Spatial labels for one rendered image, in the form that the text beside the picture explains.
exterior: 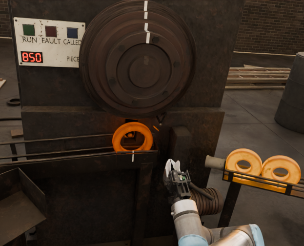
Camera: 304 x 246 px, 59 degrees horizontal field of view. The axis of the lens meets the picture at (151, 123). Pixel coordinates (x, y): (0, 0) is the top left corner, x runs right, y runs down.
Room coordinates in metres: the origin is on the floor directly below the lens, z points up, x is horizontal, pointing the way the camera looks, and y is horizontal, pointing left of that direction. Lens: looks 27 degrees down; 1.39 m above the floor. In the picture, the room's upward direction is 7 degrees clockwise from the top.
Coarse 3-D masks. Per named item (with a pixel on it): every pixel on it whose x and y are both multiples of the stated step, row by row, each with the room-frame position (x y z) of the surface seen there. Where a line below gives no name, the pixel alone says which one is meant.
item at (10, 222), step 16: (0, 176) 0.77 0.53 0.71; (16, 176) 0.81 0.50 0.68; (0, 192) 0.76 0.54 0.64; (16, 192) 0.81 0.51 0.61; (32, 192) 0.75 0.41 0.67; (0, 208) 0.72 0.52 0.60; (16, 208) 0.73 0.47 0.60; (32, 208) 0.73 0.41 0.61; (0, 224) 0.66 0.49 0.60; (16, 224) 0.66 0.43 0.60; (32, 224) 0.67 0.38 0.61; (0, 240) 0.59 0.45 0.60; (16, 240) 0.67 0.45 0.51
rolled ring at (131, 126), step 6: (120, 126) 1.06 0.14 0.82; (126, 126) 1.04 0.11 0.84; (132, 126) 1.05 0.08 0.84; (138, 126) 1.06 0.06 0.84; (144, 126) 1.07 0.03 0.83; (120, 132) 1.03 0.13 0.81; (126, 132) 1.04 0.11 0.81; (144, 132) 1.07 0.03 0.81; (150, 132) 1.08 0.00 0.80; (114, 138) 1.03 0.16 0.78; (120, 138) 1.03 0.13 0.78; (150, 138) 1.07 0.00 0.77; (114, 144) 1.03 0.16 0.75; (120, 144) 1.04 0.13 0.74; (144, 144) 1.08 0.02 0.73; (150, 144) 1.08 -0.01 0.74; (120, 150) 1.04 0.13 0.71; (126, 150) 1.07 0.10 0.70
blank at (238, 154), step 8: (232, 152) 1.07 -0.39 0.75; (240, 152) 1.04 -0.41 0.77; (248, 152) 1.03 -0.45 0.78; (232, 160) 1.05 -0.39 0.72; (240, 160) 1.04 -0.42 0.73; (248, 160) 1.03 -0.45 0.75; (256, 160) 1.02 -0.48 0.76; (232, 168) 1.05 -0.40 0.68; (240, 168) 1.06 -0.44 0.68; (248, 168) 1.05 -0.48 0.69; (256, 168) 1.01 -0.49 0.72; (248, 176) 1.02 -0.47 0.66
